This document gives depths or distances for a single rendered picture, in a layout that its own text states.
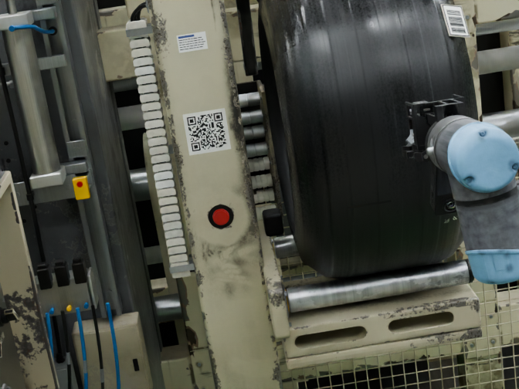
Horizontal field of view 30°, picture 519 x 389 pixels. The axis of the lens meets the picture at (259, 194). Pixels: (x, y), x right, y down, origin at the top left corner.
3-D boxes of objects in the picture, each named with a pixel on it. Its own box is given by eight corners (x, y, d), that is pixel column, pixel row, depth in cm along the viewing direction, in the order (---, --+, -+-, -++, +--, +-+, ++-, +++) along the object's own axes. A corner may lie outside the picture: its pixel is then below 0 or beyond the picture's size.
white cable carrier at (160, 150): (172, 279, 180) (125, 22, 166) (172, 268, 184) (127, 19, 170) (195, 275, 180) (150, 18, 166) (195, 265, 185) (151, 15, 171)
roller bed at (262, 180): (197, 234, 218) (174, 105, 209) (196, 214, 232) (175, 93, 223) (283, 220, 218) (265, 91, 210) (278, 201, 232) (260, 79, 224)
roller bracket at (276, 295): (275, 342, 171) (267, 291, 168) (259, 262, 209) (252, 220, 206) (293, 339, 171) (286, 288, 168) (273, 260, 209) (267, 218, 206)
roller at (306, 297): (279, 284, 176) (282, 304, 179) (282, 298, 172) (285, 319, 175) (467, 253, 177) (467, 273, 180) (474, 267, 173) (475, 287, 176)
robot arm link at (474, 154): (465, 208, 110) (448, 136, 108) (442, 191, 120) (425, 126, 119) (532, 190, 110) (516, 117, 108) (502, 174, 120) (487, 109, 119)
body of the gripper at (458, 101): (455, 93, 135) (479, 99, 123) (462, 153, 136) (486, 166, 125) (401, 101, 135) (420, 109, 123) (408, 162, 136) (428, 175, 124)
